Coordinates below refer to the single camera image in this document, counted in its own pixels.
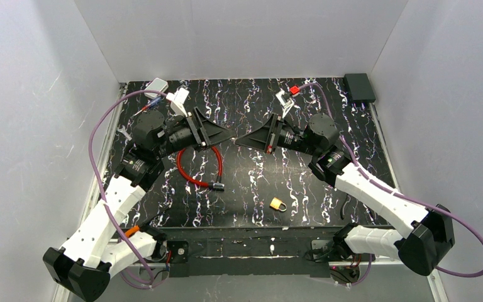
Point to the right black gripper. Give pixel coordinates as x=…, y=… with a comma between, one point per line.
x=273, y=134

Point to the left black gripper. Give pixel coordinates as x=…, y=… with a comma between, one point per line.
x=199, y=129

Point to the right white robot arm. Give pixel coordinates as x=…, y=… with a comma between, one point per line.
x=418, y=237

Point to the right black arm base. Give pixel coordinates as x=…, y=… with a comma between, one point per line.
x=327, y=251

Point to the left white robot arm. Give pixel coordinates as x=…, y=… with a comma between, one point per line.
x=139, y=168

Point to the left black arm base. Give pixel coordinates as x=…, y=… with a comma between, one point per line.
x=179, y=250

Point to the red blue screwdriver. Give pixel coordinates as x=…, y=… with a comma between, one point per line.
x=149, y=105

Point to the brass padlock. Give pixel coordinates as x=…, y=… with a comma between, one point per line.
x=278, y=205

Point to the white rectangular box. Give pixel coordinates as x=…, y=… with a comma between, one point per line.
x=157, y=84

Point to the silver wrench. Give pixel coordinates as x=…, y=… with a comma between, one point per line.
x=122, y=129

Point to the black corner box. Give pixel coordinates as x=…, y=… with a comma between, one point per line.
x=359, y=88

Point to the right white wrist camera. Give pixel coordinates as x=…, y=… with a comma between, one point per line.
x=286, y=99

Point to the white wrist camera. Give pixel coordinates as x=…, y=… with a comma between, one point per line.
x=177, y=101
x=286, y=99

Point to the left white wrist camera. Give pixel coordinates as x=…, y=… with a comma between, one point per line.
x=177, y=101

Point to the orange cable connector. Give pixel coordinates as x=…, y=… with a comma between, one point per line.
x=130, y=232

